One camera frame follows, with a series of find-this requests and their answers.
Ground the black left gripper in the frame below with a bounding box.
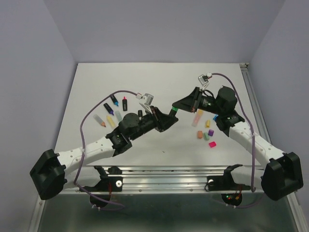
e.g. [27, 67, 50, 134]
[129, 106, 179, 142]

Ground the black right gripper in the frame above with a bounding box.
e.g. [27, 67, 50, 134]
[173, 86, 224, 115]

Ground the black highlighter green cap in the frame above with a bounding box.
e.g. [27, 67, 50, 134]
[169, 107, 178, 117]

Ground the pastel pink orange highlighter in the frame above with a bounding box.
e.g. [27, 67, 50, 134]
[192, 109, 203, 127]

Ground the pastel yellow pen cap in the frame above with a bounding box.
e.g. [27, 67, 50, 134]
[205, 120, 211, 128]

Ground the pastel orange pen cap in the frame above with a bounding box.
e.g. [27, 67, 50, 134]
[197, 130, 203, 139]

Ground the purple pen cap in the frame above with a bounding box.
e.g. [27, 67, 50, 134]
[208, 130, 214, 136]

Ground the pastel green pen cap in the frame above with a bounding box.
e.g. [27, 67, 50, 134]
[203, 132, 210, 141]

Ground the black highlighter pink tip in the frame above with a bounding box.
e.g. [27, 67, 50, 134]
[122, 97, 127, 112]

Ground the pastel green highlighter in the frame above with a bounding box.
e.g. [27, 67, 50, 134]
[114, 111, 123, 122]

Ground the black highlighter blue tip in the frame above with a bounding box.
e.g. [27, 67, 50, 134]
[110, 94, 119, 107]

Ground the pastel yellow highlighter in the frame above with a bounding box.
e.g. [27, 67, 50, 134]
[106, 116, 116, 128]

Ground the black highlighter purple tip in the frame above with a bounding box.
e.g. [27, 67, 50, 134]
[103, 103, 114, 116]

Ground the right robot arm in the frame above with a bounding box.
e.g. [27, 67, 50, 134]
[172, 87, 304, 201]

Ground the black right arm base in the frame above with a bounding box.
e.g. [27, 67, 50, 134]
[204, 175, 251, 191]

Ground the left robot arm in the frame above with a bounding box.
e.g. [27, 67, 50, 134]
[29, 106, 178, 200]

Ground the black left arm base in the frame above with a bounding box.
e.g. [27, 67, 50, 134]
[78, 165, 123, 192]

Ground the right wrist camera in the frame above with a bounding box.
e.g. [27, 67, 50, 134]
[198, 72, 212, 90]

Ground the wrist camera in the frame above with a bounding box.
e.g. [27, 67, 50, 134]
[198, 72, 212, 90]
[136, 93, 154, 114]

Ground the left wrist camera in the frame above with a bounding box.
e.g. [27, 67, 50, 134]
[136, 93, 154, 114]

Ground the aluminium front rail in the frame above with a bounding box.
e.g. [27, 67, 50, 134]
[40, 165, 266, 195]

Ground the aluminium rail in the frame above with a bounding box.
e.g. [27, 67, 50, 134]
[40, 165, 266, 195]
[239, 63, 272, 144]

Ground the aluminium right side rail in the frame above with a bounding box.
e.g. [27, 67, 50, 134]
[239, 63, 272, 144]

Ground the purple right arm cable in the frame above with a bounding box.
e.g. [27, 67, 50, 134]
[210, 73, 265, 209]

